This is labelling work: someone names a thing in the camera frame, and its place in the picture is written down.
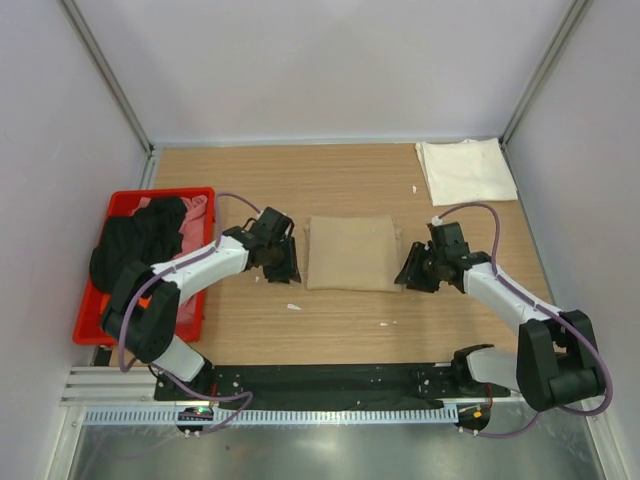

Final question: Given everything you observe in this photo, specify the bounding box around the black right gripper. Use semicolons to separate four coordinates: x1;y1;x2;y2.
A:
394;241;446;293

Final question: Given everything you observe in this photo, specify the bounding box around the beige t shirt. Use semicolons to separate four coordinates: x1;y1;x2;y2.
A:
306;215;402;293

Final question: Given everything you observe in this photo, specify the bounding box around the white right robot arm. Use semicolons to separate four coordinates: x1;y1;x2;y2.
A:
395;219;612;414

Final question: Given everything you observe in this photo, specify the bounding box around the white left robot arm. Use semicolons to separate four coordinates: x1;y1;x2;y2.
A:
101;207;301;400

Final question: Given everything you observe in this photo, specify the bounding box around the pink t shirt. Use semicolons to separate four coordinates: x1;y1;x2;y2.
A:
136;193;212;329

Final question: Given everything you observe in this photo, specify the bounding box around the folded white t shirt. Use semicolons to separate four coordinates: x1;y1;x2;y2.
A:
415;138;518;206

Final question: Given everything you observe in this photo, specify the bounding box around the black t shirt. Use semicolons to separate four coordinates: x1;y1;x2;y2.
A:
89;197;187;294

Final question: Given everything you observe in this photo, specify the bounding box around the orange t shirt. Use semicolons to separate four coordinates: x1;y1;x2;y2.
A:
100;294;150;313

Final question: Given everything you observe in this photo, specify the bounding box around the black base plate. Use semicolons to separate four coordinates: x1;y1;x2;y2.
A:
153;363;511;411

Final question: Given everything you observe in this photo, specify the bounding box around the aluminium rail profile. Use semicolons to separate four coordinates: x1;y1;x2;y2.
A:
60;364;174;407

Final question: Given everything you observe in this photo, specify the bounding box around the slotted cable duct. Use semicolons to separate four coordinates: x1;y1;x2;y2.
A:
83;404;458;426

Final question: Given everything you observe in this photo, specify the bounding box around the right aluminium frame post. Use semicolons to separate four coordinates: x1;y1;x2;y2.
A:
499;0;594;150

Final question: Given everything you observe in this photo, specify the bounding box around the aluminium frame post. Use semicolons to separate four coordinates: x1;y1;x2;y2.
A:
57;0;154;157
499;0;594;150

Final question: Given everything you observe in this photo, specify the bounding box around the left aluminium frame post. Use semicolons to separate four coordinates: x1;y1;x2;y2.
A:
57;0;154;157

